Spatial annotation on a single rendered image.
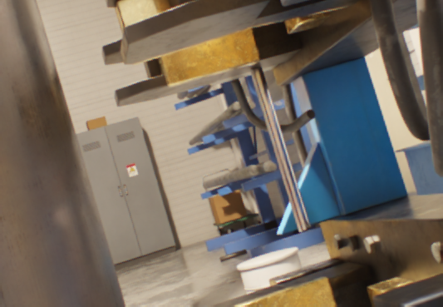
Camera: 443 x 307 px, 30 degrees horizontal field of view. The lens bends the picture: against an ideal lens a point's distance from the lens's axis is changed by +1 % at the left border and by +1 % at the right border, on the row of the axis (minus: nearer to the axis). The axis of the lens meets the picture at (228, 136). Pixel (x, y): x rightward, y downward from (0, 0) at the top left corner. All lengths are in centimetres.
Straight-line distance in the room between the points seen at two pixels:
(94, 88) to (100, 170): 131
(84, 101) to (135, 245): 223
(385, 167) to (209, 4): 73
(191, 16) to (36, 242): 37
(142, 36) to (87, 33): 1117
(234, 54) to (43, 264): 47
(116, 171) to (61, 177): 1017
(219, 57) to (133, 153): 999
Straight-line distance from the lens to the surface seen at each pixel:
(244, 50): 133
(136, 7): 100
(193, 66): 131
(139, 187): 1127
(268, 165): 666
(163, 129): 1188
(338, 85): 153
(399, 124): 589
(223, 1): 89
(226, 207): 1113
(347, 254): 151
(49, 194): 109
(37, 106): 111
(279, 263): 377
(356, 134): 153
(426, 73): 76
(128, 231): 1126
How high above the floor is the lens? 73
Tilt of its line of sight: 3 degrees up
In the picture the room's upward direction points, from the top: 17 degrees counter-clockwise
